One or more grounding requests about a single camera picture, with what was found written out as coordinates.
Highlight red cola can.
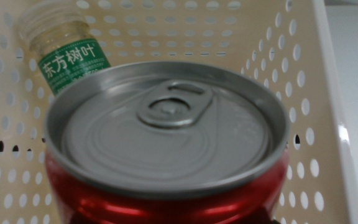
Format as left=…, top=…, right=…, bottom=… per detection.
left=43, top=60, right=292, bottom=224

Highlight yellow tea bottle green label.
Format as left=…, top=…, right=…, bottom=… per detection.
left=16, top=0, right=112, bottom=96

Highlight white perforated plastic basket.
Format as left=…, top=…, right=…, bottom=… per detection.
left=0, top=0, right=358, bottom=224

